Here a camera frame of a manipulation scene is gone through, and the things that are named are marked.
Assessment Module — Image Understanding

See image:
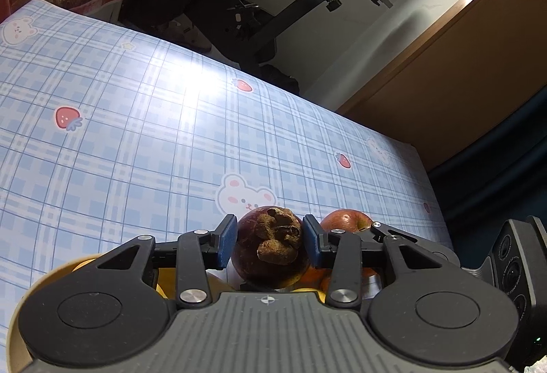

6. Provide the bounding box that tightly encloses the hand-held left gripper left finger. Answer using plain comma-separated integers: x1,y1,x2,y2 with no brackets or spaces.
97,214,238,307

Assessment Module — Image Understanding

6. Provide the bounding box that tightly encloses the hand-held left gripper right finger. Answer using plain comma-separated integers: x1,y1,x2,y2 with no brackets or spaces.
303,214,461,309

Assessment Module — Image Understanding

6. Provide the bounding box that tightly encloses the dark purple mangosteen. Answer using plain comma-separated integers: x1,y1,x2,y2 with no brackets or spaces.
231,205,312,287

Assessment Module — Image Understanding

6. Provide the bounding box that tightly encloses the yellow bowl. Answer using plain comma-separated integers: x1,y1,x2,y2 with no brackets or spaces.
8,254,107,373

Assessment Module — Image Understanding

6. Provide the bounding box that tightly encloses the red apple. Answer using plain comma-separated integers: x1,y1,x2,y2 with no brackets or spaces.
320,208,374,234

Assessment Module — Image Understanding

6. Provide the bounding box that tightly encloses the dark blue curtain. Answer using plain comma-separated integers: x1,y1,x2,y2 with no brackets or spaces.
427,82,547,267

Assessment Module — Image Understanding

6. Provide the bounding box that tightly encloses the blue plaid tablecloth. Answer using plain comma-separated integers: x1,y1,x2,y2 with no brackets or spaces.
0,0,454,373

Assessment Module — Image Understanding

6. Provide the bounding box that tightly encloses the black shoe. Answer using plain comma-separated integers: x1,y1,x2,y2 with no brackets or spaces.
260,64,300,94

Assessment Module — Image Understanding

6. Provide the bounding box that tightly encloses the brown wooden cabinet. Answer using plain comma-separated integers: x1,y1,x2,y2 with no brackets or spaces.
337,0,547,171

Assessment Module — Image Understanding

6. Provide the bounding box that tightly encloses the black exercise bike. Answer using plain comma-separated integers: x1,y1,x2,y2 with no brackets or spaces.
120,0,413,94

